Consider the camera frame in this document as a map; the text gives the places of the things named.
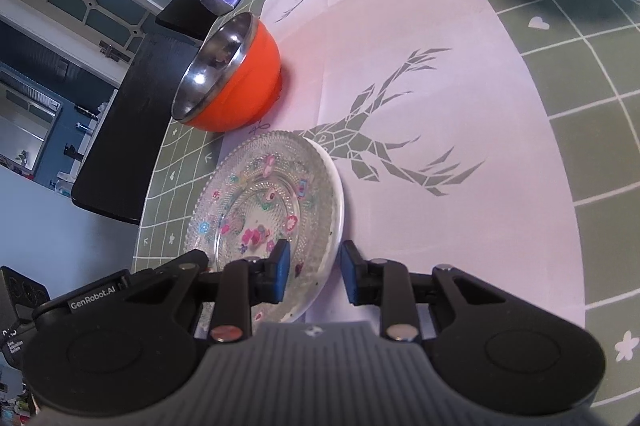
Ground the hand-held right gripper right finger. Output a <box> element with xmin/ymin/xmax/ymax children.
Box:
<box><xmin>341</xmin><ymin>241</ymin><xmax>566</xmax><ymax>343</ymax></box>

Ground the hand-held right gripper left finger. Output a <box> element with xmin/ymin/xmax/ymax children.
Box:
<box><xmin>75</xmin><ymin>240</ymin><xmax>292</xmax><ymax>343</ymax></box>

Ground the white fruit-print plate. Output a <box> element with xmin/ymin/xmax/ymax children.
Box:
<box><xmin>280</xmin><ymin>137</ymin><xmax>346</xmax><ymax>324</ymax></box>

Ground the flowered glass plate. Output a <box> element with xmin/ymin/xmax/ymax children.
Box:
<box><xmin>191</xmin><ymin>131</ymin><xmax>337</xmax><ymax>322</ymax></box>

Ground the orange steel bowl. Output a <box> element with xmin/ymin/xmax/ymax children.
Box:
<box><xmin>171</xmin><ymin>12</ymin><xmax>282</xmax><ymax>133</ymax></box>

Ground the white deer-print table runner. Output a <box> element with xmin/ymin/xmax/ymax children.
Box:
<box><xmin>200</xmin><ymin>0</ymin><xmax>586</xmax><ymax>332</ymax></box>

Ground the green checkered tablecloth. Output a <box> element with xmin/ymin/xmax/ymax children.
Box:
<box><xmin>130</xmin><ymin>0</ymin><xmax>640</xmax><ymax>407</ymax></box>

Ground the metal door handle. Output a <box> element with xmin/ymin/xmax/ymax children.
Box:
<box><xmin>98</xmin><ymin>40</ymin><xmax>132</xmax><ymax>63</ymax></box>

